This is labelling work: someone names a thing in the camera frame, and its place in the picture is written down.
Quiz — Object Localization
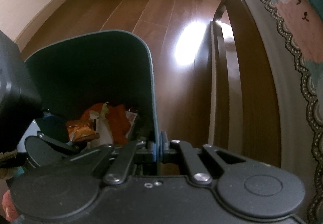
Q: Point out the lace-trimmed printed bed sheet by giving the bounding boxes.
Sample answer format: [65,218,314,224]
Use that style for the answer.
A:
[238,0,323,224]

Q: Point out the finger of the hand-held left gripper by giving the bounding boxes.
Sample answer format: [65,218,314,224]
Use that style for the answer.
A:
[37,134,87,156]
[37,110,69,143]

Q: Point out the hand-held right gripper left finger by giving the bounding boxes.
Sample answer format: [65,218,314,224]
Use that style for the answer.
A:
[63,138,156,185]

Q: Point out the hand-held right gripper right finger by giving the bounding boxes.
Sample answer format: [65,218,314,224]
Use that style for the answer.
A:
[159,131,247,185]

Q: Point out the black trash bin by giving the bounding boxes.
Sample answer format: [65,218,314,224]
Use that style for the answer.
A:
[25,29,162,164]

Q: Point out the orange snack packet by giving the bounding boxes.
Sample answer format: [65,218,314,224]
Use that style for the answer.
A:
[65,119,101,142]

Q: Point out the white cookie packet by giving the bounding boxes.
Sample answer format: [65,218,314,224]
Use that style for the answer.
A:
[125,110,139,139]

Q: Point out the orange foam fruit net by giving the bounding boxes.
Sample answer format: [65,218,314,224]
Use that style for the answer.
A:
[82,103,130,146]

